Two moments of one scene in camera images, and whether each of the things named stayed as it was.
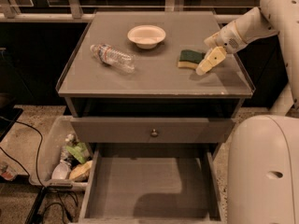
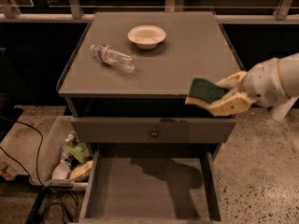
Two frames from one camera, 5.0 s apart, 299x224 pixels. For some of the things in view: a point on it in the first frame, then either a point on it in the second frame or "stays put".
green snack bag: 79,151 stays put
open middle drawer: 152,184 stays put
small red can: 7,172 stays put
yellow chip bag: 80,172 stays put
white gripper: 228,38 to 263,82
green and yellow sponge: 190,59 to 204,92
